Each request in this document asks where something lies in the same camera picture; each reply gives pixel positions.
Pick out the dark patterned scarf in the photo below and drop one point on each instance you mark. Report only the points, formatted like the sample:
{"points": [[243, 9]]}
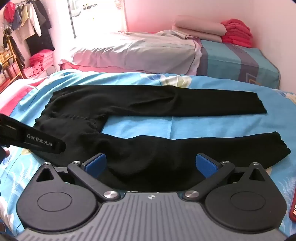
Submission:
{"points": [[13, 46]]}

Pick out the black hanging garment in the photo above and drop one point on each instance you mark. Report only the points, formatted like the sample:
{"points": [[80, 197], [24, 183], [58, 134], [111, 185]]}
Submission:
{"points": [[42, 34]]}

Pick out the blue hanging garment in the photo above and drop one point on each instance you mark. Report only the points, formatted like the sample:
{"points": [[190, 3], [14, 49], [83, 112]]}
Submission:
{"points": [[16, 23]]}

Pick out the stack of red folded clothes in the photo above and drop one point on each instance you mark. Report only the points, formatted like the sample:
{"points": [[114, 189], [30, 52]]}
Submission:
{"points": [[238, 32]]}

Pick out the folded beige blankets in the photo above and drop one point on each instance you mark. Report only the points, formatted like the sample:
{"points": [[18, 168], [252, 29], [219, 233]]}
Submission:
{"points": [[198, 29]]}

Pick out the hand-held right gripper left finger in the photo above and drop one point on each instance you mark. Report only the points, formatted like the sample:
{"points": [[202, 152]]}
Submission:
{"points": [[97, 162]]}

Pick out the window frame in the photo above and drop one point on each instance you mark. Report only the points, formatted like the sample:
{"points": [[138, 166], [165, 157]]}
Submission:
{"points": [[72, 20]]}

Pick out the white hanging shirt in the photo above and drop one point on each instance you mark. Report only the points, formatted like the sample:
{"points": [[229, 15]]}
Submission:
{"points": [[29, 23]]}

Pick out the red bed cloth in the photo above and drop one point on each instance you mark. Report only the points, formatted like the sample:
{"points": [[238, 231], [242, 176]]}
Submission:
{"points": [[16, 95]]}

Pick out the red hanging garment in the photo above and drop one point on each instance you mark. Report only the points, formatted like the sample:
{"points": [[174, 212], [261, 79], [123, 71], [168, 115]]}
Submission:
{"points": [[11, 10]]}

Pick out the grey white folded quilt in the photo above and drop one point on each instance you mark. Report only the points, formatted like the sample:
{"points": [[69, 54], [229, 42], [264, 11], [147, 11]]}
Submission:
{"points": [[138, 53]]}

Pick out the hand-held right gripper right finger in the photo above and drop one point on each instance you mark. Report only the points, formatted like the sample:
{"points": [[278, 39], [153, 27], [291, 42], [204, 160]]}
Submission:
{"points": [[205, 165]]}

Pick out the black pants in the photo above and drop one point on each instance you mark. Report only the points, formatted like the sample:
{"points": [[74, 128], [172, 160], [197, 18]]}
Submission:
{"points": [[143, 160]]}

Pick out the red phone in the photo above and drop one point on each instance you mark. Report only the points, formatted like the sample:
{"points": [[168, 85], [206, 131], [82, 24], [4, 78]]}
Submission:
{"points": [[293, 209]]}

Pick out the bed with blue striped sheet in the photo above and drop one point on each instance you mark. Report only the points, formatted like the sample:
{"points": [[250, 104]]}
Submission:
{"points": [[231, 60]]}

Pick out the person's left hand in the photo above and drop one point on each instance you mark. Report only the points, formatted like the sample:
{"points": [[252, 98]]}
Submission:
{"points": [[7, 153]]}

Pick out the blue floral bedsheet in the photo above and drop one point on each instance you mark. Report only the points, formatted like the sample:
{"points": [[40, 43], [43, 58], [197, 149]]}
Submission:
{"points": [[143, 126]]}

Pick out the wooden shelf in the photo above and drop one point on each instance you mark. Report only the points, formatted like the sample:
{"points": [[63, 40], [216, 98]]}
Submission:
{"points": [[9, 67]]}

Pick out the stack of pink folded clothes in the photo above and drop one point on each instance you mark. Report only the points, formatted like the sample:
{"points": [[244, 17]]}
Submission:
{"points": [[40, 61]]}

